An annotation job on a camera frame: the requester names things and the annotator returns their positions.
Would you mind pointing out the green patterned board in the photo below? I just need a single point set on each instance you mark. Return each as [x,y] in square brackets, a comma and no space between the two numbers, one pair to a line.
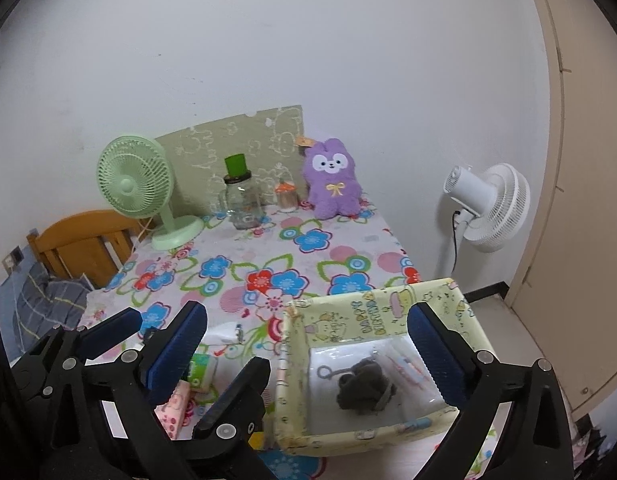
[208,145]

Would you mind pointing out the beige wardrobe door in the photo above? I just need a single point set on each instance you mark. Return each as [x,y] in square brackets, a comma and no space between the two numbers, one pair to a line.
[583,185]

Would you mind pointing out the pink striped plastic packet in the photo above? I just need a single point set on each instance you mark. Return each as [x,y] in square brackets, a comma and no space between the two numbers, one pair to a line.
[403,360]

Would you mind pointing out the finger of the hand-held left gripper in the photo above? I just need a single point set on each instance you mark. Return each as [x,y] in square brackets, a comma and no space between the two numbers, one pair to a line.
[238,395]
[108,332]

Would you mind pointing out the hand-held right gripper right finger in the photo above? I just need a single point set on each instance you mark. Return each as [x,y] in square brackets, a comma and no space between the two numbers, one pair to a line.
[436,355]

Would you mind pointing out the white standing fan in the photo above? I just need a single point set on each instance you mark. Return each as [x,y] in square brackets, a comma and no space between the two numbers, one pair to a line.
[493,205]

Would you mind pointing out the yellow fabric storage box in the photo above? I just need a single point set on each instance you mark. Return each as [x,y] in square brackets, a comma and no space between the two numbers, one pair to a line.
[298,360]

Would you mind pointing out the grey plaid bedding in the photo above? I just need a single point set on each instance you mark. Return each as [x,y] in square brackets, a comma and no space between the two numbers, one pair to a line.
[43,300]

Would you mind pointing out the wall socket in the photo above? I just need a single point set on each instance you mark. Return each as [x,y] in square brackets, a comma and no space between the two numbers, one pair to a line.
[13,258]

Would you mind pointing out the wooden headboard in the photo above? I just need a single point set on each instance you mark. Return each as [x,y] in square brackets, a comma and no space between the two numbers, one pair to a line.
[83,245]

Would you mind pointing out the floral tablecloth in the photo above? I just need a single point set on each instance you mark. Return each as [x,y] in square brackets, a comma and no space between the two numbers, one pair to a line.
[288,255]

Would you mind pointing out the small bottle with orange lid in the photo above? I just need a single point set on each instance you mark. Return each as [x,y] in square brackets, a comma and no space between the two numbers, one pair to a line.
[286,197]

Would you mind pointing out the white plastic packet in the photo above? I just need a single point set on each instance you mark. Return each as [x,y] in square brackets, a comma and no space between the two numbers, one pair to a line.
[223,335]

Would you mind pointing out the green desk fan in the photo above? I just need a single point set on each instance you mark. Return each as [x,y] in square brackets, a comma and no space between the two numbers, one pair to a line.
[133,180]

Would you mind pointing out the glass jar mug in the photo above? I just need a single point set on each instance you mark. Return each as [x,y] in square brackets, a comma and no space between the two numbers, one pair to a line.
[243,205]

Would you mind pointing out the purple plush bunny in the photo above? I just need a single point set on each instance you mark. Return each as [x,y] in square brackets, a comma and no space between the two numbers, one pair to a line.
[333,185]

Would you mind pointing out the green plastic cup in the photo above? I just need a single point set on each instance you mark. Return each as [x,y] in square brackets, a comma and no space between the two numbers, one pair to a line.
[236,165]

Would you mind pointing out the green tissue packet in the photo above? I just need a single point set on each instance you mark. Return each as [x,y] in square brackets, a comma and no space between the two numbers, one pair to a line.
[203,370]

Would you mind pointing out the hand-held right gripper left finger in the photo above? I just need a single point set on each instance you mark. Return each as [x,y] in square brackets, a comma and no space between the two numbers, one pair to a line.
[176,350]

